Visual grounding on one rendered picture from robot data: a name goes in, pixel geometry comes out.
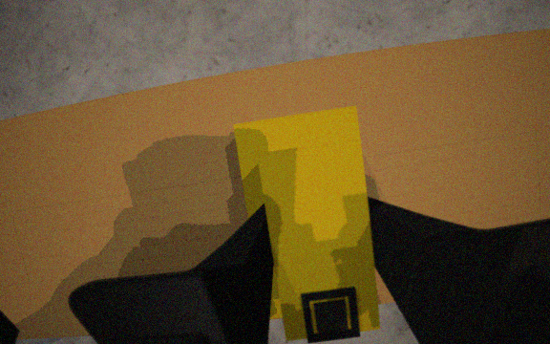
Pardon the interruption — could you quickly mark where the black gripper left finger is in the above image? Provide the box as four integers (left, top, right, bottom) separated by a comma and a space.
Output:
68, 204, 274, 344

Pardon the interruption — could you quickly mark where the orange rectangular panel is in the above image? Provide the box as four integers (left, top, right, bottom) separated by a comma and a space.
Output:
0, 29, 550, 340

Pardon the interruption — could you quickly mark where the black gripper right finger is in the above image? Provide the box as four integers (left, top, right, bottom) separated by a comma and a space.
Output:
368, 197, 550, 344

